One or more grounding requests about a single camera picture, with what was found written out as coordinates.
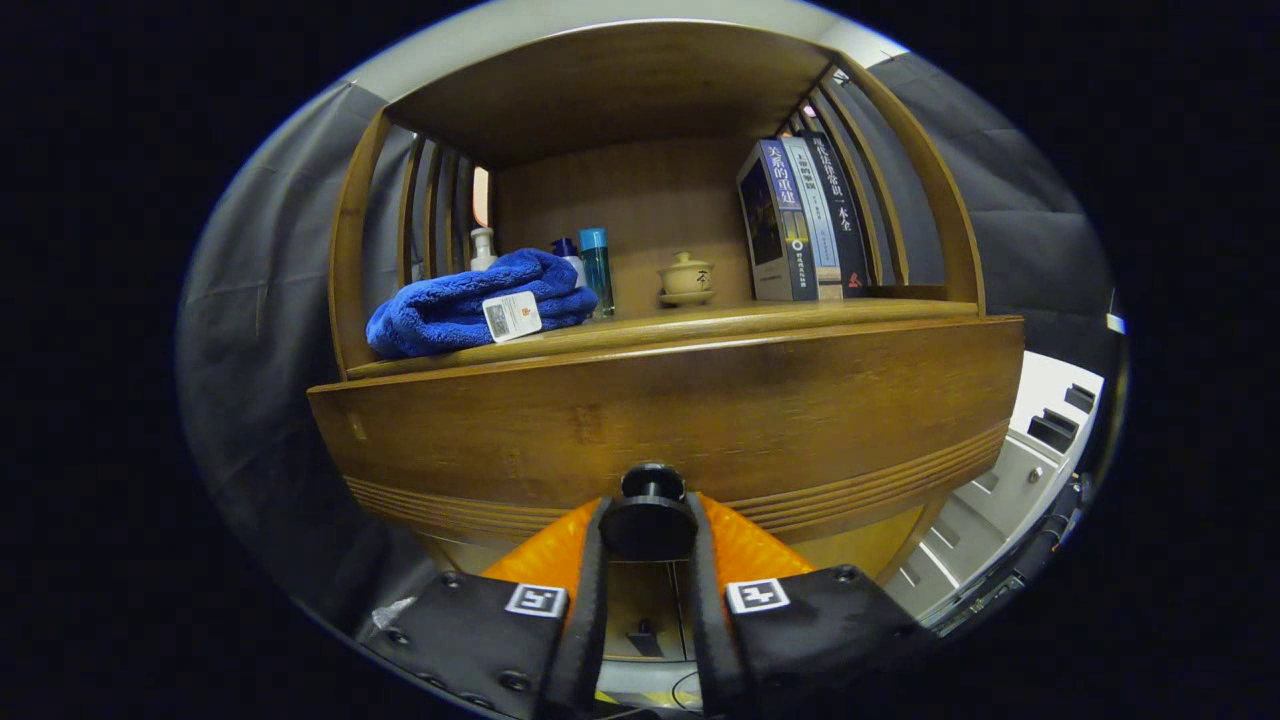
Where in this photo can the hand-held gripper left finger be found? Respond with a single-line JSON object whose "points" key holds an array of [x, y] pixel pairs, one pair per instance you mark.
{"points": [[588, 620]]}

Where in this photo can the white pump bottle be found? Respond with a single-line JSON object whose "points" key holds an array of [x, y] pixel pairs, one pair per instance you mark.
{"points": [[483, 255]]}

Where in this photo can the book with pale spine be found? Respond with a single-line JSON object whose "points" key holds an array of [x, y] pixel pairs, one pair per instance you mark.
{"points": [[815, 220]]}

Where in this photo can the blue folded towel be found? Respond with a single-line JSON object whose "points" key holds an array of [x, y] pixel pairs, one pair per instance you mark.
{"points": [[450, 305]]}

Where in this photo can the teal bottle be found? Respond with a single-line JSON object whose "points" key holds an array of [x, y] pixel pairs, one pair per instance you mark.
{"points": [[597, 270]]}

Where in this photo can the white shelf board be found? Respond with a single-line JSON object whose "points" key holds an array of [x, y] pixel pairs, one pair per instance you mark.
{"points": [[1115, 323]]}

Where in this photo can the beige lidded tea cup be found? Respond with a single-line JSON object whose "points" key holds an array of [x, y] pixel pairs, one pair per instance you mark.
{"points": [[686, 275]]}

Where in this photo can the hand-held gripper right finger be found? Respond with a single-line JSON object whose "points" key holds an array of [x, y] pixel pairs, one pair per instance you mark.
{"points": [[708, 640]]}

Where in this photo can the white bottle with blue cap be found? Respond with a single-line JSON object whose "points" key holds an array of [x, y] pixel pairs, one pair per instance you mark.
{"points": [[572, 262]]}

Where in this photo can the wooden cabinet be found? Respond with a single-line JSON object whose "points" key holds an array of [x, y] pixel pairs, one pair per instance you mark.
{"points": [[620, 90]]}

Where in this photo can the white drawer unit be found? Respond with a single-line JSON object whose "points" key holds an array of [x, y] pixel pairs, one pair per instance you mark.
{"points": [[1020, 470]]}

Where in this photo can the book with black spine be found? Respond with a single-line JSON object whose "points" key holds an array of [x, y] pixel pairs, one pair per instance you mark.
{"points": [[845, 220]]}

